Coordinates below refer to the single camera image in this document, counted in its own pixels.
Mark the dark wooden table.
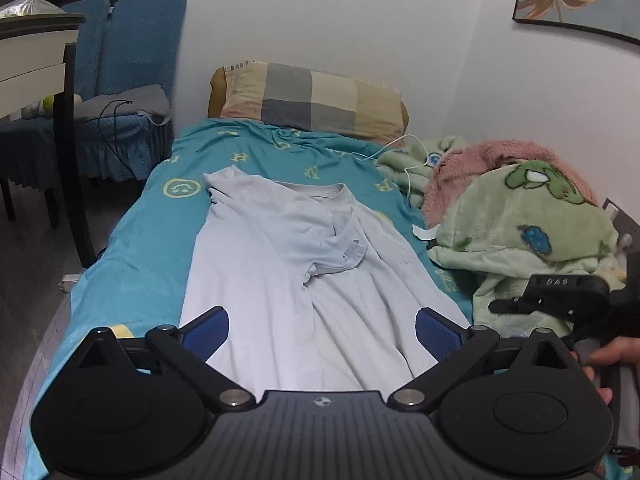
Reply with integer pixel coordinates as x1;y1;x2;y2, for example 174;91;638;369
0;12;97;269

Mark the clear plastic bag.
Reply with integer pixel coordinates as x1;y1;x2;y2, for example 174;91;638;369
0;0;65;19

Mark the person's right hand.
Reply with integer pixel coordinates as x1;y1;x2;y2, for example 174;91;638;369
570;337;640;407

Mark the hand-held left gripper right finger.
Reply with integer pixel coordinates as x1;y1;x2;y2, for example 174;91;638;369
387;306;577;411

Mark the black cable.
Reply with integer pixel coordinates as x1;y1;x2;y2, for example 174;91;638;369
97;99;141;182

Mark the green printed fleece blanket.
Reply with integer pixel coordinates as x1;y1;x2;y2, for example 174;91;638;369
375;135;629;342

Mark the white charging cable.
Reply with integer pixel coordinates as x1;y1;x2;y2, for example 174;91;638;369
350;134;444;209

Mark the teal printed bed sheet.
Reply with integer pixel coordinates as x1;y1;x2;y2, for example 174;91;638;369
25;117;476;480

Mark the grey cloth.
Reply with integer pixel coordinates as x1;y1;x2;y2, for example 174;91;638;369
74;85;174;127

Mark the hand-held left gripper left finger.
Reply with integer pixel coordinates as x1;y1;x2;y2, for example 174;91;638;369
75;306;257;408

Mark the pale blue t-shirt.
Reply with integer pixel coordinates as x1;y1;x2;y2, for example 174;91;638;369
177;167;474;394

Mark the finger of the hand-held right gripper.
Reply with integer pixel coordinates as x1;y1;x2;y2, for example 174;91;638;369
488;296;583;324
526;273;612;311

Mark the pink fleece blanket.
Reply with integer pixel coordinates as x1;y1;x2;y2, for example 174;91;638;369
422;141;601;229

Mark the mustard brown pillow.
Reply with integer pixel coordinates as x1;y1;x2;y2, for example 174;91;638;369
207;65;412;136

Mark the plaid pillow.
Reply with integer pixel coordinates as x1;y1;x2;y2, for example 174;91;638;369
220;61;407;142

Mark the blue covered chair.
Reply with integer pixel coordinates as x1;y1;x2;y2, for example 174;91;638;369
0;0;112;228
75;0;188;182

